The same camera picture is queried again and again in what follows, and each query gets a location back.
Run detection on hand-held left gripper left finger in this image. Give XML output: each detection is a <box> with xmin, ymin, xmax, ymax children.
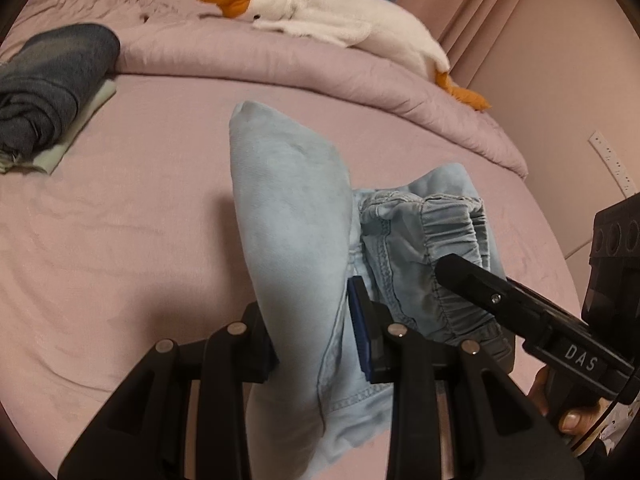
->
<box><xmin>57</xmin><ymin>302</ymin><xmax>279</xmax><ymax>480</ymax></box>

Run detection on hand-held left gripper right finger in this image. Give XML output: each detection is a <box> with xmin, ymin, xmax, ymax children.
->
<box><xmin>347</xmin><ymin>276</ymin><xmax>586</xmax><ymax>480</ymax></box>

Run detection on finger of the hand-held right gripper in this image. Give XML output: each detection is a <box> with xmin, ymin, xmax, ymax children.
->
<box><xmin>491</xmin><ymin>334</ymin><xmax>516</xmax><ymax>375</ymax></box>
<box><xmin>434</xmin><ymin>253</ymin><xmax>583</xmax><ymax>343</ymax></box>

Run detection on light blue pants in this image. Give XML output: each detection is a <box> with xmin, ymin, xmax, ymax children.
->
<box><xmin>229</xmin><ymin>101</ymin><xmax>513</xmax><ymax>466</ymax></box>

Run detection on person's right hand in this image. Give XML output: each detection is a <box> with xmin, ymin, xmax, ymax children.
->
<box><xmin>528</xmin><ymin>367</ymin><xmax>600</xmax><ymax>435</ymax></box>

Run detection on white power strip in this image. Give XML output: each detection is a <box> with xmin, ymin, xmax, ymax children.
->
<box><xmin>590</xmin><ymin>131</ymin><xmax>632</xmax><ymax>192</ymax></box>

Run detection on pink bed sheet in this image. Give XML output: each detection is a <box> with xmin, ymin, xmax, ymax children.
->
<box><xmin>0</xmin><ymin>72</ymin><xmax>586</xmax><ymax>480</ymax></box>

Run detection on light green folded cloth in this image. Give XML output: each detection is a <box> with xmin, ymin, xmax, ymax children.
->
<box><xmin>0</xmin><ymin>77</ymin><xmax>118</xmax><ymax>177</ymax></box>

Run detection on pink quilt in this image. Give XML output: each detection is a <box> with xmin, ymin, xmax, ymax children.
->
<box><xmin>25</xmin><ymin>0</ymin><xmax>529</xmax><ymax>179</ymax></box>

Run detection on white goose plush toy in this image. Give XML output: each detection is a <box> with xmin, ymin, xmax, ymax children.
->
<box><xmin>196</xmin><ymin>0</ymin><xmax>492</xmax><ymax>112</ymax></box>

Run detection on dark blue folded garment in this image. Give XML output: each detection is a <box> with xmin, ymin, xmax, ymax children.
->
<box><xmin>0</xmin><ymin>22</ymin><xmax>122</xmax><ymax>161</ymax></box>

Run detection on white cable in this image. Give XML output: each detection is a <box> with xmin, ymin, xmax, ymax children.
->
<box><xmin>564</xmin><ymin>240</ymin><xmax>595</xmax><ymax>261</ymax></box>

